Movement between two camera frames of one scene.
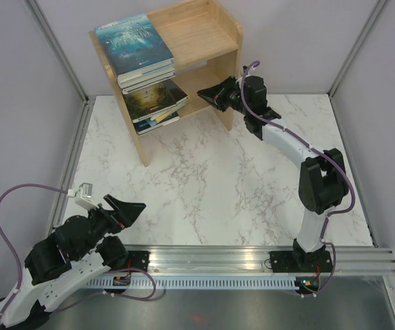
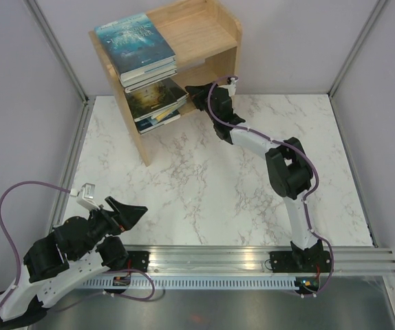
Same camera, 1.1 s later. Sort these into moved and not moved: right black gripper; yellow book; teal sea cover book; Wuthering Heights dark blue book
Moved: right black gripper
Not moved: Wuthering Heights dark blue book; yellow book; teal sea cover book
